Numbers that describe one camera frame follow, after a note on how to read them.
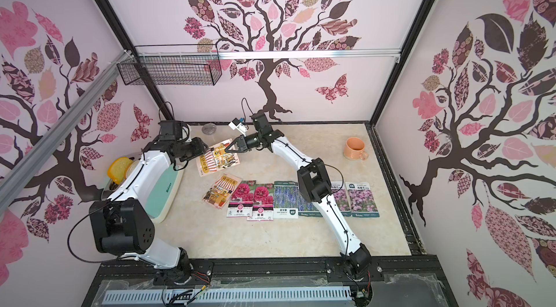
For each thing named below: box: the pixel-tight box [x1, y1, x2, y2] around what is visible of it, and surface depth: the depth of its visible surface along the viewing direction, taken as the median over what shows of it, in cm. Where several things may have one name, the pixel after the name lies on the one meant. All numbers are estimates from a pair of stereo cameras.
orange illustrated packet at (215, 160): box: [195, 138, 241, 178], surface depth 87 cm
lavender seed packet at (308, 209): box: [298, 200, 323, 218], surface depth 90 cm
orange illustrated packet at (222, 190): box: [201, 173, 243, 210], surface depth 95 cm
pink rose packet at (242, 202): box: [226, 179, 257, 218], surface depth 92 cm
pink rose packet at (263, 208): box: [246, 183, 274, 222], surface depth 92 cm
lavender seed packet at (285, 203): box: [272, 181, 299, 219], surface depth 92 cm
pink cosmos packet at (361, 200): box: [345, 181, 381, 218], surface depth 92 cm
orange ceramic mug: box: [343, 136, 369, 161], surface depth 103 cm
